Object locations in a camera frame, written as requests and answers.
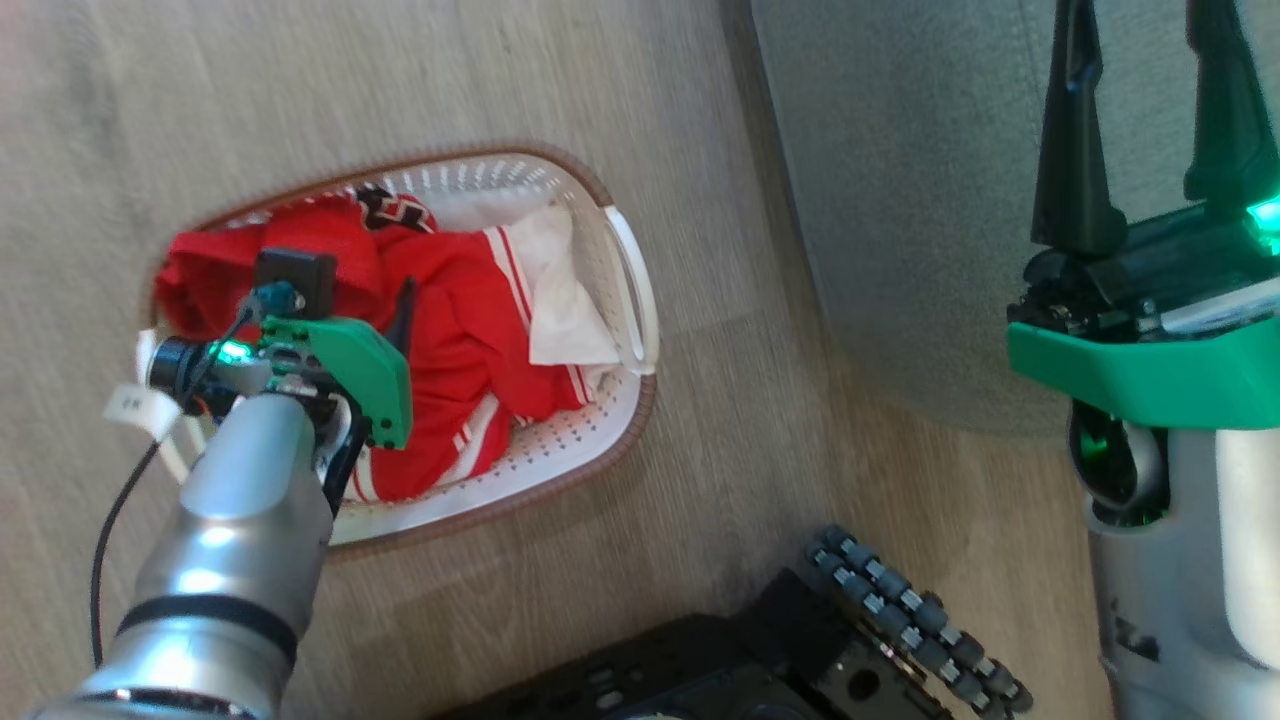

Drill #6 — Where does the grey fabric sofa seat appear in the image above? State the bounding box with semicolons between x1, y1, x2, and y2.
750;0;1280;436

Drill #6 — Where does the thin black cable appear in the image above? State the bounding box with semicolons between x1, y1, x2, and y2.
90;300;256;669

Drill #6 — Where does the red garment with black logo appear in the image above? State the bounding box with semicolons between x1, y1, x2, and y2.
155;183;441;341

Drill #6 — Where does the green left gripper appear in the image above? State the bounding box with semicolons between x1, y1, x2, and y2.
148;277;419;501

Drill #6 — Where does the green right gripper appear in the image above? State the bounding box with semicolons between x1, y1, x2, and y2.
1005;0;1280;431

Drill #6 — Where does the white cloth garment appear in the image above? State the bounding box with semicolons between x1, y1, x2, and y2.
440;200;623;369

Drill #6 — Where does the white plastic laundry basket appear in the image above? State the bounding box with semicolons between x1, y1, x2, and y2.
135;142;661;556

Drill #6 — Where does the white paper tag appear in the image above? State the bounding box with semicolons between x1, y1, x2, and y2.
103;383;181;441

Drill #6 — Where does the red jersey with white stripes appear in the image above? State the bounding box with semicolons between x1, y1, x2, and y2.
345;228;601;503

